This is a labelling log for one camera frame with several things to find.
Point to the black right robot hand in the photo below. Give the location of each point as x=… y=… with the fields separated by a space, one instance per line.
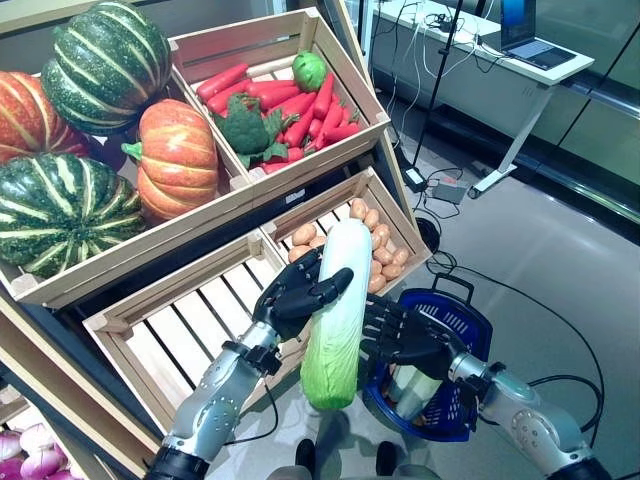
x=415 y=345

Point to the blue plastic shopping basket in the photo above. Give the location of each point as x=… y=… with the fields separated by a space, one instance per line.
x=475 y=330

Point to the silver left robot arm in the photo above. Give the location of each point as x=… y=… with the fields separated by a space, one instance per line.
x=215 y=400

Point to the tan potato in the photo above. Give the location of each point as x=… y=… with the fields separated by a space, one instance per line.
x=377 y=283
x=382 y=235
x=317 y=241
x=371 y=219
x=304 y=234
x=376 y=267
x=392 y=271
x=400 y=256
x=383 y=255
x=358 y=209
x=299 y=252

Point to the black right robot foot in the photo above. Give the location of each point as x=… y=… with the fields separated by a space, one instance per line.
x=387 y=452

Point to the black robot foot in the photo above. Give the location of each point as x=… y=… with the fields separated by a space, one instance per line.
x=305 y=450
x=387 y=452

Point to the wooden potato crate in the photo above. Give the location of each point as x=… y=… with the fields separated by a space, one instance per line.
x=400 y=220

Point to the black left robot foot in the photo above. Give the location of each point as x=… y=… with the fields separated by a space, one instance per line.
x=305 y=450

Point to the grey power box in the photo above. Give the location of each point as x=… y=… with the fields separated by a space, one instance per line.
x=447 y=191

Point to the black power adapter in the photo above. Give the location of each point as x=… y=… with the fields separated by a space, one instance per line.
x=415 y=177

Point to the wooden carrot crate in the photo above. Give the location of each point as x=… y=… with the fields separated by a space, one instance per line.
x=320 y=160

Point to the red plastic carrot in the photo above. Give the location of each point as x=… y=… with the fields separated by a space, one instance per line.
x=272 y=92
x=292 y=105
x=300 y=130
x=315 y=127
x=295 y=154
x=274 y=166
x=323 y=95
x=227 y=97
x=332 y=117
x=342 y=134
x=222 y=82

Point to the light slatted wooden crate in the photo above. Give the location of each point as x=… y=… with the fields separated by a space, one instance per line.
x=175 y=285

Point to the black tripod stand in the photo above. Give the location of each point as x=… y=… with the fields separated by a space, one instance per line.
x=439 y=75

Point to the dark green broccoli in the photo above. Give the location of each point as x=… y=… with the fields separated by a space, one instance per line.
x=245 y=127

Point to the light green round cabbage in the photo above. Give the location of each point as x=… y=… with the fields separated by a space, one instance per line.
x=309 y=70

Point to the orange pumpkin green stem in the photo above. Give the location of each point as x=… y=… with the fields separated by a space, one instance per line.
x=175 y=160

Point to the wooden pumpkin crate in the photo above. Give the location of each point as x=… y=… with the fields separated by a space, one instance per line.
x=125 y=255

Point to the white rolling desk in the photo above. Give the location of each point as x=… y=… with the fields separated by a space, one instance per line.
x=565 y=70

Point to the open grey laptop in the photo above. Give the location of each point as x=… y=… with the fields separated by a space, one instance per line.
x=540 y=52

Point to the green striped pumpkin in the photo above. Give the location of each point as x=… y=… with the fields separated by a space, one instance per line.
x=60 y=210
x=110 y=65

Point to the purple onion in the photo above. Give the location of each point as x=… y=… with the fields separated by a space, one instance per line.
x=9 y=445
x=42 y=461

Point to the white pink onion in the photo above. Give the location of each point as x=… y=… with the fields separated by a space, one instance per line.
x=35 y=437

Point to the reddish orange striped pumpkin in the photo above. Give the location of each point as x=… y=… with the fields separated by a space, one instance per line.
x=25 y=115

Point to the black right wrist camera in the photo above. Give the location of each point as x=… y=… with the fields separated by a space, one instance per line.
x=467 y=395

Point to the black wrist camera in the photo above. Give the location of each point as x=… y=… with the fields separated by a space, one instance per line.
x=265 y=360
x=467 y=395

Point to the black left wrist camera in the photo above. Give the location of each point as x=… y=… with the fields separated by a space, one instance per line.
x=265 y=360

